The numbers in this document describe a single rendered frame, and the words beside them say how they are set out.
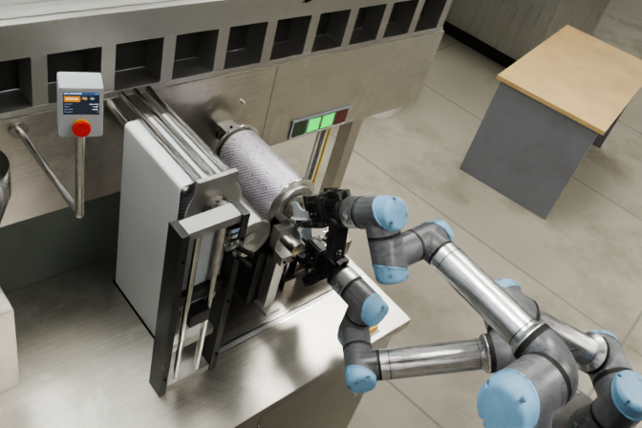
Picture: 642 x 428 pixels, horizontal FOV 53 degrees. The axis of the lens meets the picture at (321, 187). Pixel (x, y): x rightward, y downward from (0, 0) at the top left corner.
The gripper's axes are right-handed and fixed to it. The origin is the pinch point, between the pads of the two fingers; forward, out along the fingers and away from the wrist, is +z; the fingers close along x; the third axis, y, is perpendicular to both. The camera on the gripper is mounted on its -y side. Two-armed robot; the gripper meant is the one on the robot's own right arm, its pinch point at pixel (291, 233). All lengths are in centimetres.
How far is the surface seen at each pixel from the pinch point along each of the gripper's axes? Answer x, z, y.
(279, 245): 10.9, -6.1, 6.3
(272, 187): 10.9, 1.1, 20.1
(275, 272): 10.5, -7.2, -3.6
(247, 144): 8.1, 16.3, 22.1
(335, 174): -71, 46, -38
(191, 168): 38, -1, 37
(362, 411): -51, -20, -109
